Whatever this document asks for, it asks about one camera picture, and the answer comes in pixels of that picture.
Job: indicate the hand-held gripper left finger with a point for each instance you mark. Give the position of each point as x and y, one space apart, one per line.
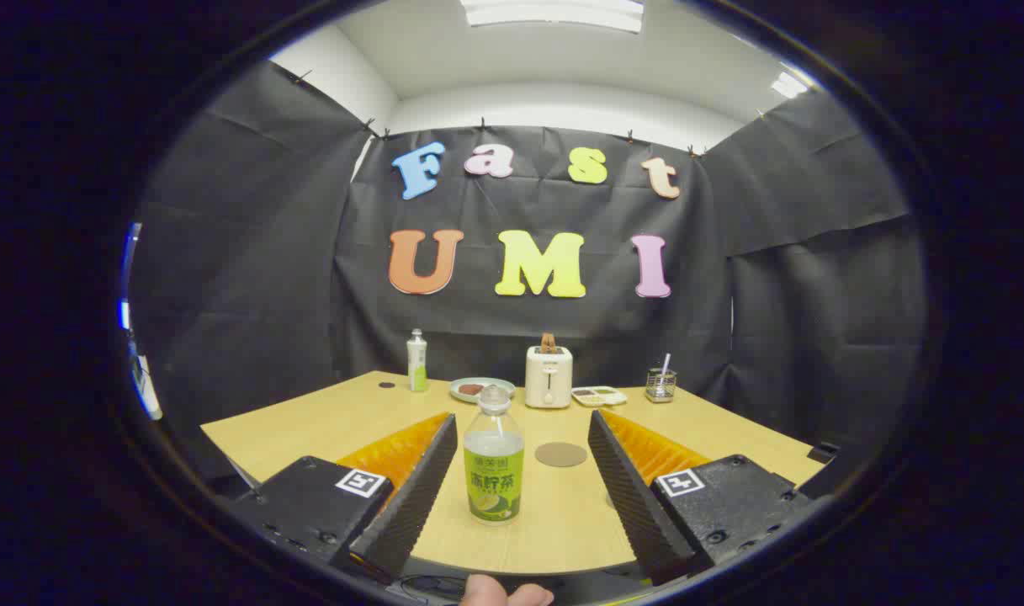
411 505

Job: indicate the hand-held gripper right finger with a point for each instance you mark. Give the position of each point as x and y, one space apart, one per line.
638 505

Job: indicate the green label juice bottle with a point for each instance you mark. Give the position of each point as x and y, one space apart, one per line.
494 488

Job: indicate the round brown coaster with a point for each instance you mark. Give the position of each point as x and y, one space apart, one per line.
561 454

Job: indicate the small white green bottle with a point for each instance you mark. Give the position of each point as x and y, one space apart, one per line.
417 370

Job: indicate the white divided snack tray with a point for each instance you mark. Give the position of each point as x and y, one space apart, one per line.
600 396

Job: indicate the wooden table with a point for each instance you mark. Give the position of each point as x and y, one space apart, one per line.
310 421

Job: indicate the pale green plate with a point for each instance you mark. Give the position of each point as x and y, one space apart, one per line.
499 383

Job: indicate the white toaster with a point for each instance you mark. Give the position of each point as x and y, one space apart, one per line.
549 379

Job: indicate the bread slice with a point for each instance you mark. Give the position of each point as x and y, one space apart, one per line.
549 342

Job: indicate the black block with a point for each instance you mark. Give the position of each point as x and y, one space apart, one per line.
823 452

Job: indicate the ceiling light panel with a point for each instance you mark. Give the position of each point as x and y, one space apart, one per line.
554 13
789 84

